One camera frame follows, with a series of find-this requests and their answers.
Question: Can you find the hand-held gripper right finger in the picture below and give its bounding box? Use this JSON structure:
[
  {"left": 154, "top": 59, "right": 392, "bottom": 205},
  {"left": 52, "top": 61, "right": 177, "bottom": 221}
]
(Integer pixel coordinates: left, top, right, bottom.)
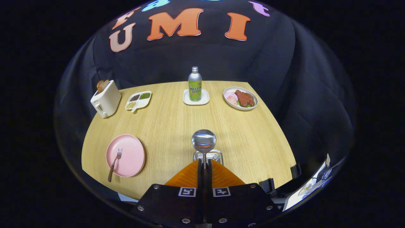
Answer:
[{"left": 206, "top": 159, "right": 281, "bottom": 228}]

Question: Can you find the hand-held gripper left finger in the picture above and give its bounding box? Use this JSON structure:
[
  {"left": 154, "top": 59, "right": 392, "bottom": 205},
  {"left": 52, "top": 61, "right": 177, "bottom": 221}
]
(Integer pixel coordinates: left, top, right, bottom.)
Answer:
[{"left": 130, "top": 159, "right": 205, "bottom": 228}]

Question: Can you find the metal fork wooden handle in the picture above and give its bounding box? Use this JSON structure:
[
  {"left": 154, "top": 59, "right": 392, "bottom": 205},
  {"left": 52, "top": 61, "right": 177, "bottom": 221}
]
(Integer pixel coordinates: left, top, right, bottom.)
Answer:
[{"left": 108, "top": 148, "right": 122, "bottom": 182}]

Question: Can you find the metal spoon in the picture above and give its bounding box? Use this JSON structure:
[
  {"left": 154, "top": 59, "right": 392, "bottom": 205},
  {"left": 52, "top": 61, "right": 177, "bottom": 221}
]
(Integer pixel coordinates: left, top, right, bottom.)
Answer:
[{"left": 191, "top": 129, "right": 217, "bottom": 169}]

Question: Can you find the black table clamp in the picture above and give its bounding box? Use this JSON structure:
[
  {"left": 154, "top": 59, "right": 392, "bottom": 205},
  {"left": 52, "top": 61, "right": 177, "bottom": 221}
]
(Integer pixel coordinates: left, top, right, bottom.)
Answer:
[
  {"left": 290, "top": 163, "right": 302, "bottom": 179},
  {"left": 259, "top": 178, "right": 276, "bottom": 194}
]

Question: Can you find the white printed paper sheet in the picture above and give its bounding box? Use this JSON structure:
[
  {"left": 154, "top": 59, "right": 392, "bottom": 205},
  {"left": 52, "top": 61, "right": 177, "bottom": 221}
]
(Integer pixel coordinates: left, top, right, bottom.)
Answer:
[{"left": 283, "top": 154, "right": 333, "bottom": 211}]

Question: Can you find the pink round plate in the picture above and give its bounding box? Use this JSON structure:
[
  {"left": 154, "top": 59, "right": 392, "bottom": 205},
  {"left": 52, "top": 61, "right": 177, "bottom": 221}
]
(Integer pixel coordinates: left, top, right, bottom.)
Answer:
[{"left": 106, "top": 134, "right": 146, "bottom": 178}]

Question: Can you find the white food plate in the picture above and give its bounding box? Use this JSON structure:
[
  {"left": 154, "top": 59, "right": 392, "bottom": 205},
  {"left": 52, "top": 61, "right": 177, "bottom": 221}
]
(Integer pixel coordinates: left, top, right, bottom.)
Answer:
[{"left": 223, "top": 87, "right": 258, "bottom": 111}]

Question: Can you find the white square coaster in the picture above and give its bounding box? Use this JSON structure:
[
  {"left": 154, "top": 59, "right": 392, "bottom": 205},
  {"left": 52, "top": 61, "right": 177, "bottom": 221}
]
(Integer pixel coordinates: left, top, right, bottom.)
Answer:
[{"left": 183, "top": 89, "right": 210, "bottom": 105}]

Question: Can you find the brown fried cutlet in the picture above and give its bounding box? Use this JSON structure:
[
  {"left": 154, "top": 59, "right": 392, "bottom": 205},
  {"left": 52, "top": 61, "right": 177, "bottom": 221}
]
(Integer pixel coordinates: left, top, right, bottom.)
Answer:
[{"left": 234, "top": 90, "right": 255, "bottom": 107}]

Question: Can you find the white divided bean tray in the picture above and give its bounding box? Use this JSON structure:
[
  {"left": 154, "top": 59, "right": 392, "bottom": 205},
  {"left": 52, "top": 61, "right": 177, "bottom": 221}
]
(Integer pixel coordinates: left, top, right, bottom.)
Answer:
[{"left": 125, "top": 91, "right": 152, "bottom": 113}]

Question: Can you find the white toaster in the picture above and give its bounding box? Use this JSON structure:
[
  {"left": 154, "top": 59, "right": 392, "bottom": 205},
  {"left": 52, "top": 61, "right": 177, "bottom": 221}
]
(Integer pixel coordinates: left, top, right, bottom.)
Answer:
[{"left": 90, "top": 80, "right": 122, "bottom": 119}]

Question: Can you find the green label metal bottle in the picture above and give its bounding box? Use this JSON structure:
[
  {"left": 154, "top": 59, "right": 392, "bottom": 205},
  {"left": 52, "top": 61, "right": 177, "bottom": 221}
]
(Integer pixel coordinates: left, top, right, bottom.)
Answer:
[{"left": 188, "top": 66, "right": 203, "bottom": 102}]

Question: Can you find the metal wire cutlery rack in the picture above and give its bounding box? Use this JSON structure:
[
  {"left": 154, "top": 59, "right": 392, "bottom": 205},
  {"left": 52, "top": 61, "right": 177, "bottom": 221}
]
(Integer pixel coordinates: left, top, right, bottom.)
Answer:
[{"left": 193, "top": 149, "right": 224, "bottom": 166}]

